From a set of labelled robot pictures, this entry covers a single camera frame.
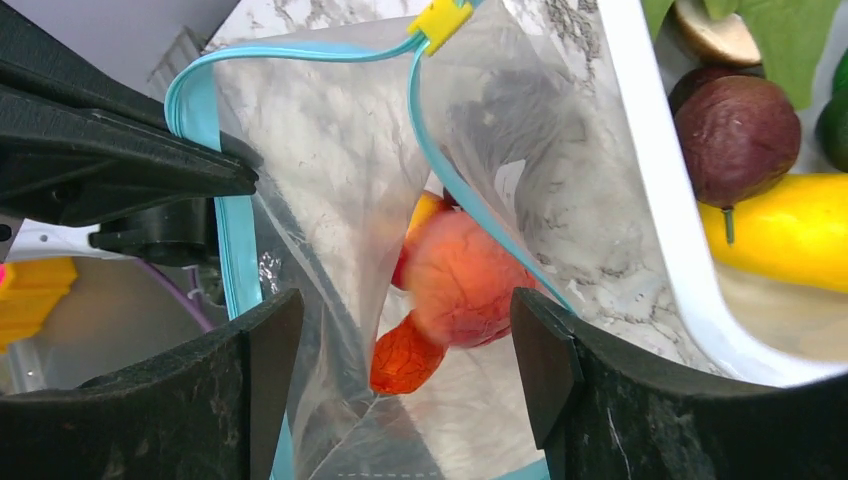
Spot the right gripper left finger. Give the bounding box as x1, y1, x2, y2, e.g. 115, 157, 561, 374
1, 290, 304, 479

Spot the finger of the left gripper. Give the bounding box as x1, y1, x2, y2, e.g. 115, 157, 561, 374
1, 5, 257, 226

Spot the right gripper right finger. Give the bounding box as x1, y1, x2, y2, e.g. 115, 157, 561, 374
511, 288, 847, 479

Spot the orange carrot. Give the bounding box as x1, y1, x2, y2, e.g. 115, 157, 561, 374
369, 309, 447, 395

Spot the peach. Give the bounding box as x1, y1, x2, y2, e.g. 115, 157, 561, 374
404, 211, 537, 348

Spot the clear zip top bag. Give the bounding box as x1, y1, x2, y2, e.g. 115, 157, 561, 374
165, 1, 715, 479

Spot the red apple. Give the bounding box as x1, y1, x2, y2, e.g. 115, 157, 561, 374
391, 191, 454, 291

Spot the orange yellow plastic object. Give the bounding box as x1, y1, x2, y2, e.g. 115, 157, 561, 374
1, 257, 77, 354

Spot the white plastic bin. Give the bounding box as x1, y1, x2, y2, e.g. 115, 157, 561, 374
596, 0, 848, 390

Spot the yellow lemon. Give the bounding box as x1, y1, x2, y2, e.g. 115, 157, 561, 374
698, 173, 847, 293

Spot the dark purple passion fruit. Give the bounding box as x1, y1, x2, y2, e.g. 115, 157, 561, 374
668, 66, 802, 208

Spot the green avocado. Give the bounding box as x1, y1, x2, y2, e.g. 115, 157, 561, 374
815, 51, 847, 172

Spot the brown mushroom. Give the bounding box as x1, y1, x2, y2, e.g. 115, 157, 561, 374
672, 1, 761, 68

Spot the green leaf vegetable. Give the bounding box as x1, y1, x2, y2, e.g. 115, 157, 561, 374
641, 0, 842, 110

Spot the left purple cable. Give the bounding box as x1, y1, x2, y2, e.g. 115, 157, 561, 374
135, 259, 217, 334

